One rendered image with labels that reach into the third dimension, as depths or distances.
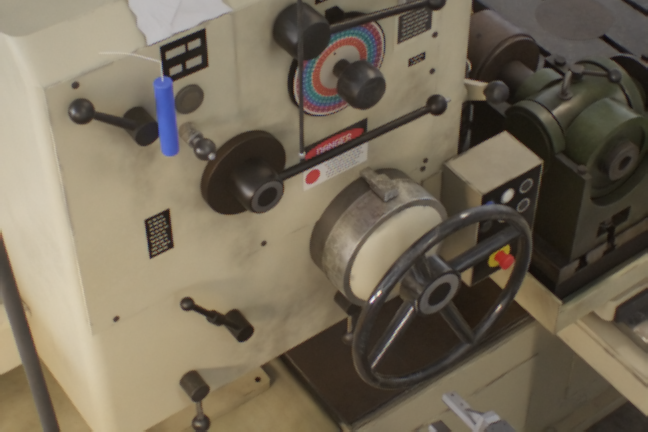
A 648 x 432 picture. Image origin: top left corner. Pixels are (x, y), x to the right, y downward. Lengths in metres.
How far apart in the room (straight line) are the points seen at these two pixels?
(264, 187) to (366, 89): 0.21
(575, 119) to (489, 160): 0.26
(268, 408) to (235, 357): 0.57
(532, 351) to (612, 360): 0.32
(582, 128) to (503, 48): 0.27
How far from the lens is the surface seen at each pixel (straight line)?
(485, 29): 2.63
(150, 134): 1.71
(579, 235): 2.53
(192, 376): 2.17
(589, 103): 2.51
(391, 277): 1.92
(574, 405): 3.51
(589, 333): 2.86
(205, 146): 1.75
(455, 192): 2.26
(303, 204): 2.06
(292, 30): 1.76
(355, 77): 1.84
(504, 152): 2.28
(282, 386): 2.83
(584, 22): 3.20
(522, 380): 3.15
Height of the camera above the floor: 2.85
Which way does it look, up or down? 43 degrees down
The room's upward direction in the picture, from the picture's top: straight up
